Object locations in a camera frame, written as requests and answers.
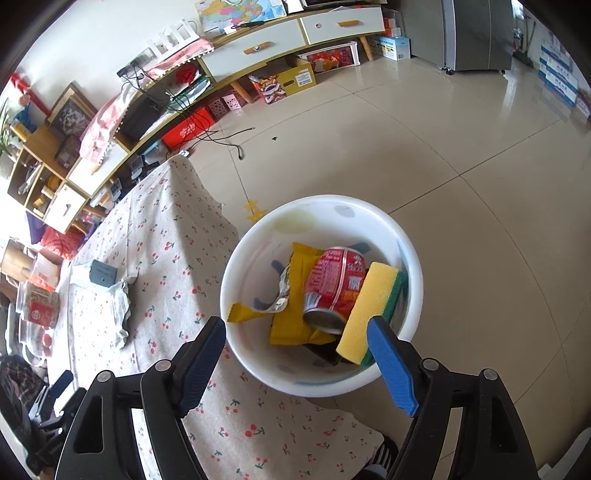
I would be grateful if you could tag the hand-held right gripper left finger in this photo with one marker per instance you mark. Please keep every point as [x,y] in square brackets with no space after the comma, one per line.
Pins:
[203,369]

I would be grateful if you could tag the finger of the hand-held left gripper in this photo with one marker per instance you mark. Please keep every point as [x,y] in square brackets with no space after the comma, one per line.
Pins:
[59,386]

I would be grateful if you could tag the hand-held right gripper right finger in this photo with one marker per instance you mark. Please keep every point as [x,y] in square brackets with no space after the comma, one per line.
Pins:
[392,369]

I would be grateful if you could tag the yellow and green sponge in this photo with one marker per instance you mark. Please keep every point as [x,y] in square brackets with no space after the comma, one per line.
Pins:
[364,309]

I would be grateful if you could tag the red drink can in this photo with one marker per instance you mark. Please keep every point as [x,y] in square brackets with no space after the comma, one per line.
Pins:
[334,286]

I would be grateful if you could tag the yellow snack wrapper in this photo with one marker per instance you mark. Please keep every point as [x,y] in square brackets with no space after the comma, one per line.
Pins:
[295,323]

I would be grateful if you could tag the white plastic basin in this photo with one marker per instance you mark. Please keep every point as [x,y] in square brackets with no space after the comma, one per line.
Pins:
[318,221]

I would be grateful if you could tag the dark plaid cloth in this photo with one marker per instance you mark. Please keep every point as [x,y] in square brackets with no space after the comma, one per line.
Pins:
[14,392]

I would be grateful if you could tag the clear bag with red boxes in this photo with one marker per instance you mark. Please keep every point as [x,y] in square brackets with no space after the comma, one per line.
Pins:
[39,314]

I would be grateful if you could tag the white crumpled wrapper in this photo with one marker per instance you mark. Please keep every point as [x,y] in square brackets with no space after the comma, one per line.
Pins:
[122,314]

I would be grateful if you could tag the light blue carton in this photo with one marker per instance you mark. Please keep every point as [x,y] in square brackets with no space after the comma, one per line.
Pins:
[102,273]

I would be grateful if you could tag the cherry print tablecloth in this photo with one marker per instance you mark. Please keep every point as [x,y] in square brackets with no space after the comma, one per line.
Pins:
[171,230]

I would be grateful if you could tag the red gift box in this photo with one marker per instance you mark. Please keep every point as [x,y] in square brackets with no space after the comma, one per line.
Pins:
[187,128]

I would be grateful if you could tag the black electronic box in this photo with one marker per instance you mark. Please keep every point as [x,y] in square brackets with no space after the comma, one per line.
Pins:
[143,115]

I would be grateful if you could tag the pink patterned boxes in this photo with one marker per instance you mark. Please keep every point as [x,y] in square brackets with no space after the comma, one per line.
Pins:
[226,104]

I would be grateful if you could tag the pink lace-edged cloth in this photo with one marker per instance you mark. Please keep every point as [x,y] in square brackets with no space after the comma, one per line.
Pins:
[120,108]

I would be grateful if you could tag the framed picture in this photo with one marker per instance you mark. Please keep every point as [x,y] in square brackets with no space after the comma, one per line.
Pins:
[71,113]

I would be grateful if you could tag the green and white bag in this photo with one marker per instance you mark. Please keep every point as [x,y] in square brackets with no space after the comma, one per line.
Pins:
[191,87]

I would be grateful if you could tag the colourful printed cardboard box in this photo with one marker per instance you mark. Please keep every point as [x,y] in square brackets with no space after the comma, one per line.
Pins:
[284,83]

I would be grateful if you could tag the power strip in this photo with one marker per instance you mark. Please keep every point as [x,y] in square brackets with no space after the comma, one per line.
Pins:
[130,67]

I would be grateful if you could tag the long cream wooden cabinet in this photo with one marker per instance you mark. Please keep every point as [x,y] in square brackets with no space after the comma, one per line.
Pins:
[258,60]

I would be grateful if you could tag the clear storage bin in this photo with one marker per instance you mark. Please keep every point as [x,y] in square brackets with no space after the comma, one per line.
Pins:
[330,56]

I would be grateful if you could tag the blue and white box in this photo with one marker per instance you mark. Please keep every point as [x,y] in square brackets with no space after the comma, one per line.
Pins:
[391,47]

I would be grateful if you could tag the cream cabinet drawer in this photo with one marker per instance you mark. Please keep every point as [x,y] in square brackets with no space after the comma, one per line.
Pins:
[251,48]
[341,25]

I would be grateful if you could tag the blue and white carton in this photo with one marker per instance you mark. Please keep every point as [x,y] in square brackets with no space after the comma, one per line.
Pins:
[561,51]
[561,91]
[561,70]

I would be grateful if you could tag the white slatted rack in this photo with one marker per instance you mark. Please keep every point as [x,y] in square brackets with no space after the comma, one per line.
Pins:
[173,39]

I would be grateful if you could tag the grey refrigerator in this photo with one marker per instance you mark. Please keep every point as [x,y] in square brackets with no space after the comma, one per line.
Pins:
[461,32]

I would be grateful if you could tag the black broom and dustpan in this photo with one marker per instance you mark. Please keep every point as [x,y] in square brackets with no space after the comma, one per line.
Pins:
[522,44]

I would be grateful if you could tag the world map poster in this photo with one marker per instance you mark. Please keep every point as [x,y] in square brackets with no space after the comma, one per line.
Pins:
[235,14]

